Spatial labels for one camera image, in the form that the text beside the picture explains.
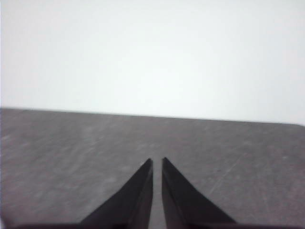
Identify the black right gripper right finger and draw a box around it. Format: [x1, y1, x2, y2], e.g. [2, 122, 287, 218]
[161, 156, 237, 225]

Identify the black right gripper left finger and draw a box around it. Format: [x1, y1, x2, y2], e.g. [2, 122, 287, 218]
[80, 158, 154, 225]

